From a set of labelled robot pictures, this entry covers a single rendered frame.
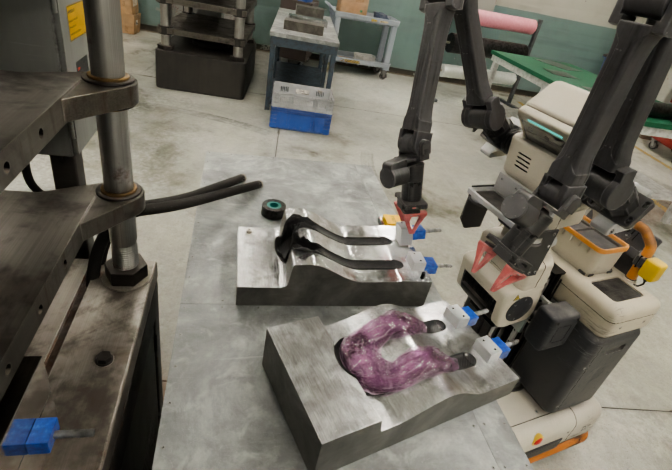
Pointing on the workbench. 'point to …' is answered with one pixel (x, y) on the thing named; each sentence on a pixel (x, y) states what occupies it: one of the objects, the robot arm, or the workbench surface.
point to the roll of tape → (273, 209)
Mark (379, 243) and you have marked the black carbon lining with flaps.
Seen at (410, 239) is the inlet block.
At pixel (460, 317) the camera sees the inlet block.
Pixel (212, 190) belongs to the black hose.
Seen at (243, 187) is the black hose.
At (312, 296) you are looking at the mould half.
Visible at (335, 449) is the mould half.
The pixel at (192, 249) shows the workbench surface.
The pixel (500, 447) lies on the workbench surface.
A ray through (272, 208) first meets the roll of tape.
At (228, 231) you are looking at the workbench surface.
